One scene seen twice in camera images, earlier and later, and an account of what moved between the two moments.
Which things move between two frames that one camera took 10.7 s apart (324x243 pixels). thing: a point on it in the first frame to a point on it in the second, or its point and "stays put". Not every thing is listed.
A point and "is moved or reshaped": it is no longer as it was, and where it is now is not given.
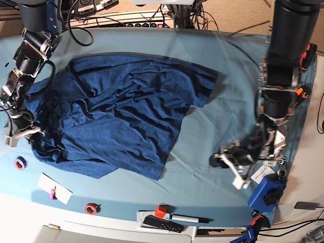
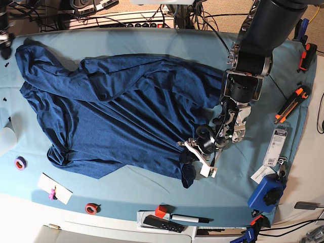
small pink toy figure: [52, 196] stays put
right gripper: [249, 151] to [205, 140]
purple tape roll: [20, 163] stays put
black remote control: [158, 222] stays put
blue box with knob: [267, 194] stays put
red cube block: [160, 211] stays put
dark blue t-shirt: [112, 113] is moved or reshaped
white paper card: [47, 184] stays put
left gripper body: [23, 122] to [6, 39]
